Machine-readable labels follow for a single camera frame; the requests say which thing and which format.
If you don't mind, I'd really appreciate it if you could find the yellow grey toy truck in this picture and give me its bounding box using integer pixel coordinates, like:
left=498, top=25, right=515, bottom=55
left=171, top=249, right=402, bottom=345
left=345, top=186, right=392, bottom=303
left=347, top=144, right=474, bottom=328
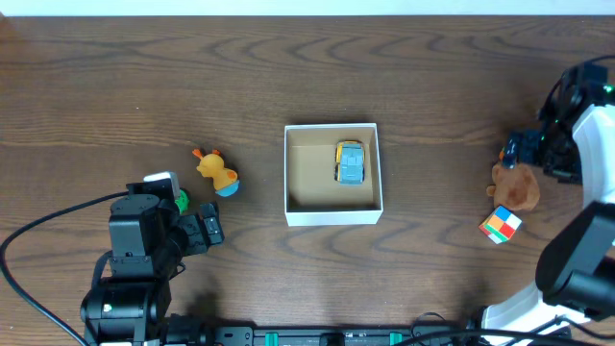
left=334, top=140, right=365, bottom=185

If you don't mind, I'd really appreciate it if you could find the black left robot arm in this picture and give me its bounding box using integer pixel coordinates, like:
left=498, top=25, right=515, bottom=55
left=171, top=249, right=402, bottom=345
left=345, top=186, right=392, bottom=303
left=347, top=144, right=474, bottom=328
left=81, top=194, right=224, bottom=345

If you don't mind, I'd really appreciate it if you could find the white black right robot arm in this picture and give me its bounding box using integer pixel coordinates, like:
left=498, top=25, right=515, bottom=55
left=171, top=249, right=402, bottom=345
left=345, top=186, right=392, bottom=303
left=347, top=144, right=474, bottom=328
left=480, top=58, right=614, bottom=345

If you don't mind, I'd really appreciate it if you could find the multicoloured puzzle cube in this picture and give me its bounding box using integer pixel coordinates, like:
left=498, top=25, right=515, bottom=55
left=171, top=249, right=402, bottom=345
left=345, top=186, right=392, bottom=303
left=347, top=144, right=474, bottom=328
left=479, top=206, right=523, bottom=244

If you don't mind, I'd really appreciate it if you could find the orange rubber duck toy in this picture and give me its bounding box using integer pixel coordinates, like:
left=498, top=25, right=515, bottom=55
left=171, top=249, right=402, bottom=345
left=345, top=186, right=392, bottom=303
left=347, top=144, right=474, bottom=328
left=192, top=148, right=240, bottom=197

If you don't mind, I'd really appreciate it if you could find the brown plush capybara toy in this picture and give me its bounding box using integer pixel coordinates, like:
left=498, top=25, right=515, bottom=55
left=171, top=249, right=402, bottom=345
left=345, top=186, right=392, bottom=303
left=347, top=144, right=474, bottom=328
left=486, top=151, right=540, bottom=211

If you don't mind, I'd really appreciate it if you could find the green ribbed wheel toy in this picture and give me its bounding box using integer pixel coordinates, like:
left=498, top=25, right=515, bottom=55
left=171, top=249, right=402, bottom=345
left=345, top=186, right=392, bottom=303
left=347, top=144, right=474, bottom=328
left=175, top=188, right=190, bottom=213

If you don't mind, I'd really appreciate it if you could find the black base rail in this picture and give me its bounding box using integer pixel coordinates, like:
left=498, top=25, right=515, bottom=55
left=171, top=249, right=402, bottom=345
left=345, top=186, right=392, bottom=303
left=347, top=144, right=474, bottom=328
left=165, top=312, right=462, bottom=346

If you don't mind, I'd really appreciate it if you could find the white cardboard box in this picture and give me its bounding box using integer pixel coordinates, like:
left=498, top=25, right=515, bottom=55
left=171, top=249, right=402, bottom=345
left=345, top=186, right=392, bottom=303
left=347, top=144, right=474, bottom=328
left=284, top=123, right=383, bottom=227

